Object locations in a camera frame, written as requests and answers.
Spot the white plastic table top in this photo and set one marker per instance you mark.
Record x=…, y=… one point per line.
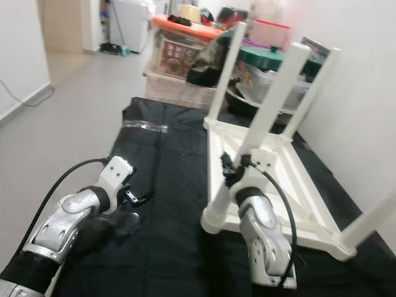
x=315, y=204

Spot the black shiny bag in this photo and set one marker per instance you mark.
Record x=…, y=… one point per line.
x=207, y=68

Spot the light wooden door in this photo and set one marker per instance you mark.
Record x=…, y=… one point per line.
x=65, y=25

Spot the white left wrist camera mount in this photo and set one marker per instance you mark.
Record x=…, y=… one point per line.
x=119, y=173

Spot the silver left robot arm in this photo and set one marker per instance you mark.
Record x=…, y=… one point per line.
x=65, y=223

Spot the clear plastic bin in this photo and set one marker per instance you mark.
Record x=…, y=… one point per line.
x=260, y=86

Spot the dark picture frame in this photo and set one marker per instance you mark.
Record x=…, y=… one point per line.
x=318, y=49

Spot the pink box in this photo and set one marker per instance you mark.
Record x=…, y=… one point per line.
x=269, y=34

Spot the beige woven mat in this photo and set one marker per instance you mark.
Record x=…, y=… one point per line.
x=179, y=90

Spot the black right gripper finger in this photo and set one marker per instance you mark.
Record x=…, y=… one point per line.
x=230, y=171

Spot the clear tape strip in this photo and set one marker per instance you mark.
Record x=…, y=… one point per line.
x=145, y=127

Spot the black table cloth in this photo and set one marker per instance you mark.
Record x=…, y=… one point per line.
x=173, y=185

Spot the dark round cooker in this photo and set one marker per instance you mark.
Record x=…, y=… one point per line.
x=229, y=15

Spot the green pot lid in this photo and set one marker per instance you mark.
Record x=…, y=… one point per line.
x=260, y=59

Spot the white appliance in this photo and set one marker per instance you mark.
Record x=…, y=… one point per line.
x=130, y=25

